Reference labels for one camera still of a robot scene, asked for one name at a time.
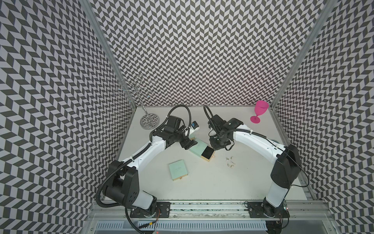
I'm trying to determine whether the mint green drawer jewelry box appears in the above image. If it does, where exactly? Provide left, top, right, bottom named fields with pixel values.
left=189, top=138, right=215, bottom=161

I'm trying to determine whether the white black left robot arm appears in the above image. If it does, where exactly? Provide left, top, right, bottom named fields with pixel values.
left=95, top=104, right=198, bottom=216

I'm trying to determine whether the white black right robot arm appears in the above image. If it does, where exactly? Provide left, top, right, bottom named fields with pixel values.
left=203, top=105, right=303, bottom=217

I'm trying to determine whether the chrome jewelry tree stand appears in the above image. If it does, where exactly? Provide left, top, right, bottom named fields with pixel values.
left=115, top=75, right=160, bottom=130

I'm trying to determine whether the small earrings pile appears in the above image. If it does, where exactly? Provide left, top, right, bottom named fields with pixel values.
left=226, top=157, right=236, bottom=168

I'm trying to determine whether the pink plastic wine glass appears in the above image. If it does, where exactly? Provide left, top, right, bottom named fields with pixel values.
left=250, top=100, right=269, bottom=124

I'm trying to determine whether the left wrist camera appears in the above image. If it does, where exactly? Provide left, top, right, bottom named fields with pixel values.
left=190, top=121, right=200, bottom=132

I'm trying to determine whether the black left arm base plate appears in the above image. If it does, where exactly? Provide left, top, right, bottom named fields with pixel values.
left=130, top=201, right=171, bottom=218

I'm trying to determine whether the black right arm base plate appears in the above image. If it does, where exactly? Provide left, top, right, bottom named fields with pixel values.
left=244, top=201, right=290, bottom=219

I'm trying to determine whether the aluminium front rail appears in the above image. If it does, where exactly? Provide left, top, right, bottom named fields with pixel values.
left=81, top=200, right=340, bottom=234

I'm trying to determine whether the aluminium corner post left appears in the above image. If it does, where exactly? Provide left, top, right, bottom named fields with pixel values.
left=78, top=0, right=137, bottom=109

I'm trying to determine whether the aluminium corner post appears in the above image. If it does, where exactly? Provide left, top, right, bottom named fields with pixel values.
left=78, top=0, right=137, bottom=109
left=270, top=0, right=338, bottom=109

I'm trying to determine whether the aluminium corner post right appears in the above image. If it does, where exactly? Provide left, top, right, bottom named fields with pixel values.
left=270, top=0, right=338, bottom=109

